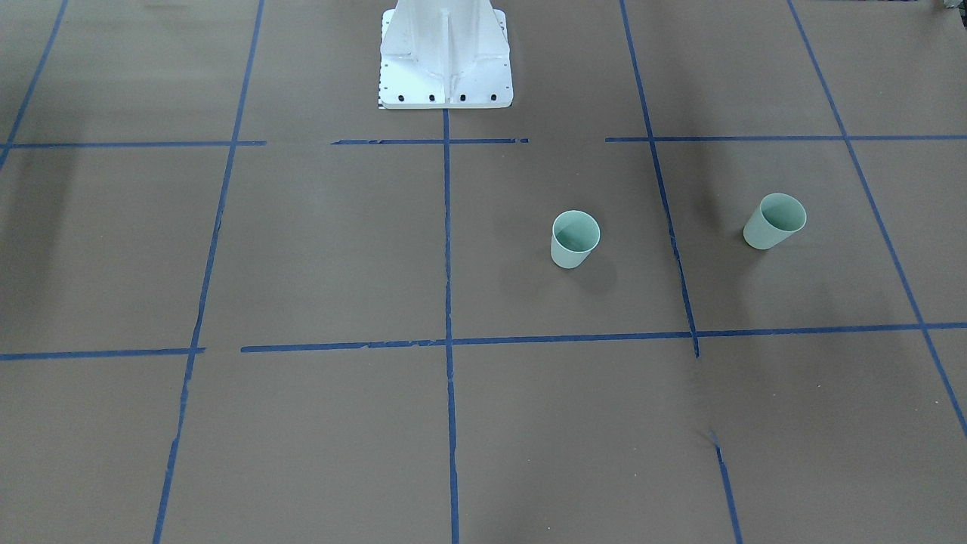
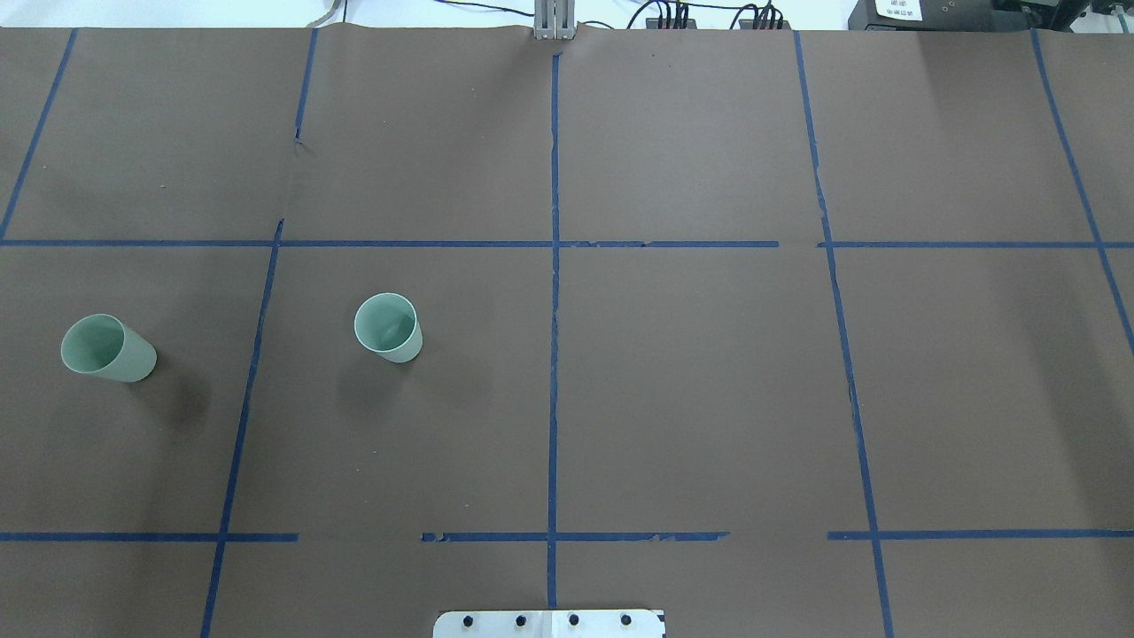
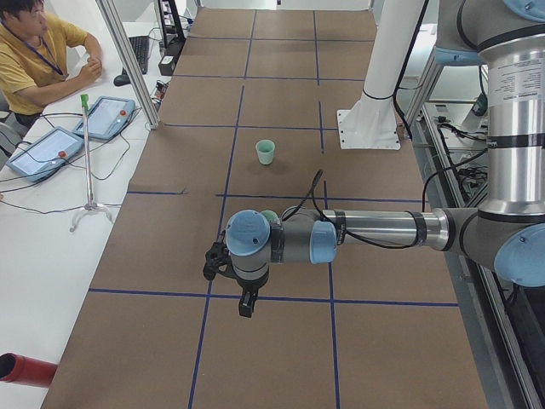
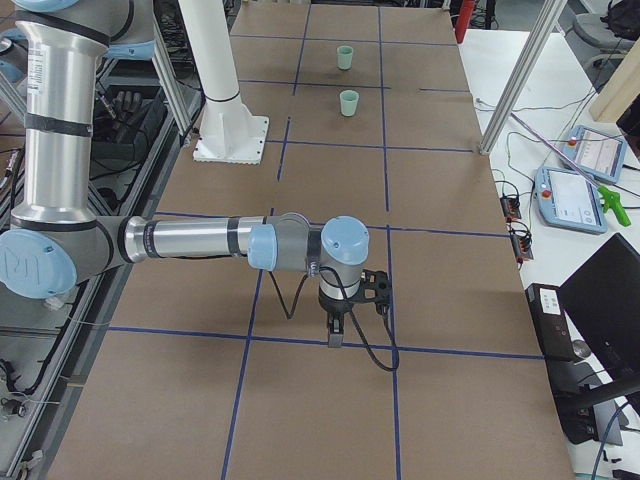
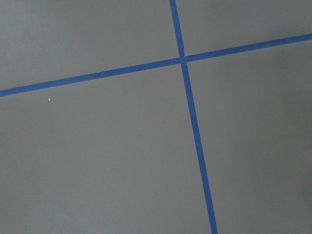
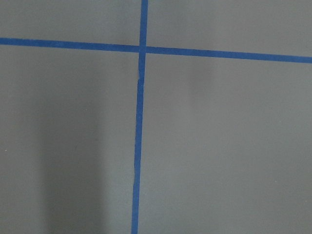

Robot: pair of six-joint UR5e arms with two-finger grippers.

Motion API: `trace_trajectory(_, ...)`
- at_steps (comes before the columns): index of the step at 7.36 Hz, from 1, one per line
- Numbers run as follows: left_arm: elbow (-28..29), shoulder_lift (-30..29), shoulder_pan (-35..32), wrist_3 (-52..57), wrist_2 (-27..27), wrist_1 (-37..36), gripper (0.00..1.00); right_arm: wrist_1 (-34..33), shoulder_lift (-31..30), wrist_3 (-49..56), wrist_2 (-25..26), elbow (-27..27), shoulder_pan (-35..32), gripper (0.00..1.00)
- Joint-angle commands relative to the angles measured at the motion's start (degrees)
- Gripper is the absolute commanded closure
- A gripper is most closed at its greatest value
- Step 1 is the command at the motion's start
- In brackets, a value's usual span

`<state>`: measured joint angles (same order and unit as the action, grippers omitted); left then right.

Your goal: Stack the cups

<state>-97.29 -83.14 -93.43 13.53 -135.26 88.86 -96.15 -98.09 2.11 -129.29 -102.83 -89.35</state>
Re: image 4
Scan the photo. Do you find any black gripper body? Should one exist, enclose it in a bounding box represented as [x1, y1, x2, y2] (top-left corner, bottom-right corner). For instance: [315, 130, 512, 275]
[319, 293, 356, 331]

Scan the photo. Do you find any mint green cup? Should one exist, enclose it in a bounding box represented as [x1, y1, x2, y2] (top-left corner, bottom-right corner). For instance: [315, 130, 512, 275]
[339, 90, 360, 117]
[336, 45, 354, 71]

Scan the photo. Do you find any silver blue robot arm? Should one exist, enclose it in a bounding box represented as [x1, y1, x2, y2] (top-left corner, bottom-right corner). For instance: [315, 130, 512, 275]
[1, 1, 369, 347]

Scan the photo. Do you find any near orange circuit board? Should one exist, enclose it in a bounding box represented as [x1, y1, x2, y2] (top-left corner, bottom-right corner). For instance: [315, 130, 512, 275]
[509, 228, 534, 265]

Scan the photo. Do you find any orange circuit board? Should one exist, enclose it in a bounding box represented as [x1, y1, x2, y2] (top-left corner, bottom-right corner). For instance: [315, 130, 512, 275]
[500, 195, 522, 222]
[509, 228, 534, 265]

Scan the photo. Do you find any far orange circuit board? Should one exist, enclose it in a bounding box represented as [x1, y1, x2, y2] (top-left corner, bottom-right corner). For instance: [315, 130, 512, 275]
[500, 195, 522, 222]

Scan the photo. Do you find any black mini computer box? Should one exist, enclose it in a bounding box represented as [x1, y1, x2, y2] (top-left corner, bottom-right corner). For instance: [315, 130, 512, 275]
[525, 283, 592, 362]

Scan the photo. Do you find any near blue teach pendant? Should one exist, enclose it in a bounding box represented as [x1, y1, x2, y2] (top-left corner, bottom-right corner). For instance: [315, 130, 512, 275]
[534, 166, 608, 234]

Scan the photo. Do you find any blue teach pendant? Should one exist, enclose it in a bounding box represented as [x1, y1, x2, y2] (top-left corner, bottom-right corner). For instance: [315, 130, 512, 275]
[534, 166, 608, 234]
[561, 125, 628, 184]

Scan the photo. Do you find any black computer monitor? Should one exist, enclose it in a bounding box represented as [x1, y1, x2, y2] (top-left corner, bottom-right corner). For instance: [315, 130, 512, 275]
[559, 233, 639, 379]

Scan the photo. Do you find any pink purple striped rod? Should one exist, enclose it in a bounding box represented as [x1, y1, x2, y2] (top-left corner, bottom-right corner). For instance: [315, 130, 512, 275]
[509, 112, 609, 195]

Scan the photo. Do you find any green plastic spray trigger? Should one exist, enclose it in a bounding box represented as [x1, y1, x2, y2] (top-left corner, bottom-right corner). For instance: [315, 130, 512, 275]
[597, 185, 631, 227]

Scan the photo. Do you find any far blue teach pendant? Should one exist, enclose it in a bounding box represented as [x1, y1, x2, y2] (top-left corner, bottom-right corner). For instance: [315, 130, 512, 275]
[561, 125, 628, 184]

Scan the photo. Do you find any red fire extinguisher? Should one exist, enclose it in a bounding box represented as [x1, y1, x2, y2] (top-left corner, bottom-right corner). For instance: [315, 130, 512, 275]
[454, 0, 475, 44]

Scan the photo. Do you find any wooden board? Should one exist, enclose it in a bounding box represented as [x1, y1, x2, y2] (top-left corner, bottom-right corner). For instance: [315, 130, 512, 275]
[589, 41, 640, 123]

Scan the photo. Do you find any grey office chair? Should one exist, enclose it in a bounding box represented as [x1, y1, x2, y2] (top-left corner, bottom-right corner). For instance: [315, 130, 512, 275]
[571, 0, 639, 69]

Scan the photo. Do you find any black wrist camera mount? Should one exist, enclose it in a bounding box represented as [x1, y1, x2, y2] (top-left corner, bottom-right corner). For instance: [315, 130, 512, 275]
[352, 269, 392, 318]

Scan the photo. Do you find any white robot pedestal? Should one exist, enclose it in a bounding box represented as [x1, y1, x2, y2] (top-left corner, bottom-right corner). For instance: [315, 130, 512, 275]
[179, 0, 269, 165]

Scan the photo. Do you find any aluminium frame strut left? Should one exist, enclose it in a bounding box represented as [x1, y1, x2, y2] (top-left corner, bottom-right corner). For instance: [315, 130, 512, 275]
[152, 39, 190, 136]

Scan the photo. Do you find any aluminium frame post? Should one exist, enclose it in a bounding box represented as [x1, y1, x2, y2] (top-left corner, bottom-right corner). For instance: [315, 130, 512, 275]
[479, 0, 567, 155]

